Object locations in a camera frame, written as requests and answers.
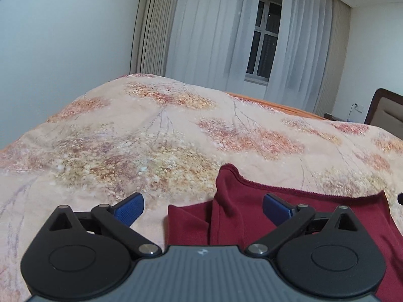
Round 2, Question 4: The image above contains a brown padded headboard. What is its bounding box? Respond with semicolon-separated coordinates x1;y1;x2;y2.
363;88;403;130

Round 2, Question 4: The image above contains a window with white frame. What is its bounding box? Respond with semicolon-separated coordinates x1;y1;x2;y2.
245;0;284;86

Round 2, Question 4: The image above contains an orange bed sheet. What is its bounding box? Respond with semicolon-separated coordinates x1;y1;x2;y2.
225;91;325;120

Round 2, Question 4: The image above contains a floral printed duvet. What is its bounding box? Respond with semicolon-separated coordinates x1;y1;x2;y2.
0;73;403;302

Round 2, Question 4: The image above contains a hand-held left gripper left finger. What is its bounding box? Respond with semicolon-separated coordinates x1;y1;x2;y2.
38;192;162;257

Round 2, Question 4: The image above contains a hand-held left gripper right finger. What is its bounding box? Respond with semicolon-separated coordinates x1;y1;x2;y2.
246;193;370;257

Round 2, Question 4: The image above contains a sheer white curtain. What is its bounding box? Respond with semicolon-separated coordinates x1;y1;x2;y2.
264;0;335;111
165;0;262;91

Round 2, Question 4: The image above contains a maroon long-sleeved sweater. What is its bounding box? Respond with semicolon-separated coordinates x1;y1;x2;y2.
167;163;403;302

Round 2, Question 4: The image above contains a beige curtain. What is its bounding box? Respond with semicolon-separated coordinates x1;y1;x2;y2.
315;0;352;118
130;0;181;77

